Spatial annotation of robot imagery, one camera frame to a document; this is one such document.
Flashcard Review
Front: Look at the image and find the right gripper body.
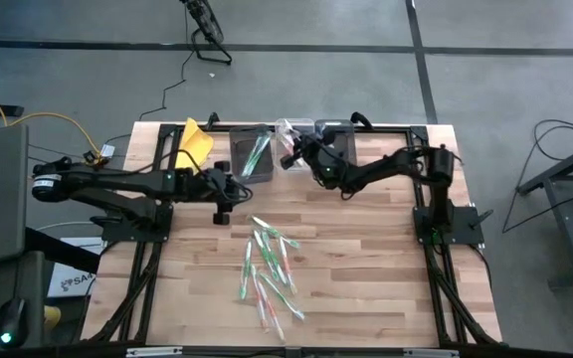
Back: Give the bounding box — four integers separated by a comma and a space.
280, 129, 347, 189

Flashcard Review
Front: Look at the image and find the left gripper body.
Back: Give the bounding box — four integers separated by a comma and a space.
205, 160, 253, 226

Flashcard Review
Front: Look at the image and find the green toothbrush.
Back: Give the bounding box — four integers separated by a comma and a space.
239, 240, 253, 301
241, 134, 268, 178
253, 230, 281, 280
261, 231, 288, 285
251, 215, 301, 250
258, 272, 306, 321
249, 136, 273, 179
242, 132, 272, 176

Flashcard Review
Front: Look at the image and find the clear plastic bin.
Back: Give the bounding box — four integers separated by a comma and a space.
273, 117, 316, 175

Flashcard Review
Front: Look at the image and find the dark grey plastic bin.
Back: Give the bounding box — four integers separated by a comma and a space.
227, 123, 277, 186
312, 118, 358, 173

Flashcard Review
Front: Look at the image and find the yellow cloth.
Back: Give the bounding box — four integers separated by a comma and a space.
173, 116, 216, 175

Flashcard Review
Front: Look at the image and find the yellow black power connector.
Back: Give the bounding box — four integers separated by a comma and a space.
80, 148, 110, 173

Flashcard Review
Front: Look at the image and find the white printed box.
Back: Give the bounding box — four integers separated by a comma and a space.
46, 236, 104, 299

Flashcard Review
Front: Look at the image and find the yellow round object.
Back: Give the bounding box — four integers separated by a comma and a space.
42, 304, 64, 333

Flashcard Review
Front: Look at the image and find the dark side desk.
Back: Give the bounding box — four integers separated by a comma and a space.
0, 226, 103, 352

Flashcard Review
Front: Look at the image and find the black metal table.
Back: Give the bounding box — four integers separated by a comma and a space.
513, 133, 573, 290

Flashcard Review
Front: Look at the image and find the black computer mouse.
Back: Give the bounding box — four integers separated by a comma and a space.
0, 296, 30, 349

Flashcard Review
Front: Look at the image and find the black floor cable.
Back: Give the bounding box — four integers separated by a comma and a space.
517, 117, 573, 193
138, 4, 192, 121

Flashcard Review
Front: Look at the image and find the silver aluminium bracket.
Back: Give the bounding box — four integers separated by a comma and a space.
125, 346, 185, 358
402, 347, 461, 358

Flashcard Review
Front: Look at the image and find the yellow power cable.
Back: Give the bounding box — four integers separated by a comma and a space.
0, 80, 104, 184

